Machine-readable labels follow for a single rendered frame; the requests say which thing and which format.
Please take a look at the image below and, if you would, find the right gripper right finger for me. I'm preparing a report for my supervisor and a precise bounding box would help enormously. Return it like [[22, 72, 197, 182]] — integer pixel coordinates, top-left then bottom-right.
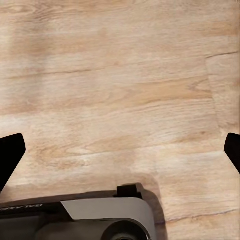
[[224, 133, 240, 173]]

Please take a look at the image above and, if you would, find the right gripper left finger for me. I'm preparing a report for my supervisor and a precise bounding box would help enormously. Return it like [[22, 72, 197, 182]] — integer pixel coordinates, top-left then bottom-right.
[[0, 133, 26, 193]]

